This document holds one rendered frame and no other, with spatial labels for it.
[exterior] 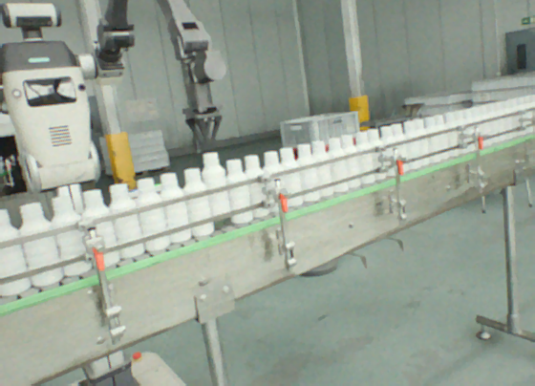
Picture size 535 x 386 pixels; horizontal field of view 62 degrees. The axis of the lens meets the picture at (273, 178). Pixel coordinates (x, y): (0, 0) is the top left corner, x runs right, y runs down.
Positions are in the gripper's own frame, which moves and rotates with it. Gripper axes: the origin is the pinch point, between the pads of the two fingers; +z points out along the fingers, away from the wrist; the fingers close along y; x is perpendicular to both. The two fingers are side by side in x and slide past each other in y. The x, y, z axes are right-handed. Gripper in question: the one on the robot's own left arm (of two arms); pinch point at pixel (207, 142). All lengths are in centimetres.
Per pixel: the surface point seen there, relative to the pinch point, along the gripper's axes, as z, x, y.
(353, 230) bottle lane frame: 34, -41, -7
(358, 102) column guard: 32, -769, 681
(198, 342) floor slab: 123, -37, 125
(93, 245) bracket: 14.3, 33.6, -12.2
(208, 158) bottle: 3.7, 1.2, -1.8
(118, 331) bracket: 32.9, 32.3, -12.4
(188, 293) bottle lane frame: 33.5, 14.2, -6.5
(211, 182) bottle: 9.7, 2.0, -2.8
